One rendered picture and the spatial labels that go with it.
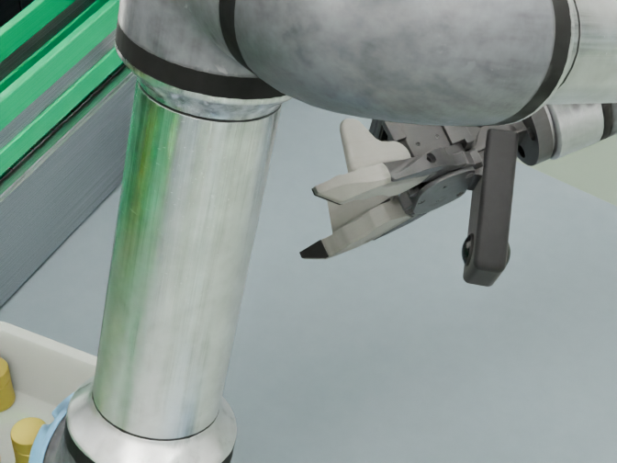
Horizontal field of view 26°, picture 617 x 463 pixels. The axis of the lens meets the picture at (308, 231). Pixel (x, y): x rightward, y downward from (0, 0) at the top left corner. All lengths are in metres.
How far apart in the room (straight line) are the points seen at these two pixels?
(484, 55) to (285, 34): 0.10
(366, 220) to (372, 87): 0.42
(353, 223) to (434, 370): 0.33
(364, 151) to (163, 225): 0.23
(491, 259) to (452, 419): 0.35
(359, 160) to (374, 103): 0.30
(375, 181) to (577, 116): 0.18
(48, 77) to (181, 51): 0.72
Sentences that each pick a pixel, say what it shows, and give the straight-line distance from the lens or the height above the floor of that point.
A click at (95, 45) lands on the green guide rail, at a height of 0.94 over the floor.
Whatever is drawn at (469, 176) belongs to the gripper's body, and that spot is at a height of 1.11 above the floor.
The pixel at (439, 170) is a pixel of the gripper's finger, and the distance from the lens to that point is 0.98.
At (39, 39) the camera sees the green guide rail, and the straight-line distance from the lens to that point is 1.54.
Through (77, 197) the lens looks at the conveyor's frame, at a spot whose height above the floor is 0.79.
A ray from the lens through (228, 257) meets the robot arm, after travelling 0.80.
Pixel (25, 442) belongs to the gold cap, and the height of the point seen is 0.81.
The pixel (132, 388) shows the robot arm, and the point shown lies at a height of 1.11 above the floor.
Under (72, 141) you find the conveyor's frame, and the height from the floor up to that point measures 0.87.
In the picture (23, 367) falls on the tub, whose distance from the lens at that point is 1.31.
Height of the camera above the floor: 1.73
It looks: 41 degrees down
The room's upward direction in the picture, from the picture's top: straight up
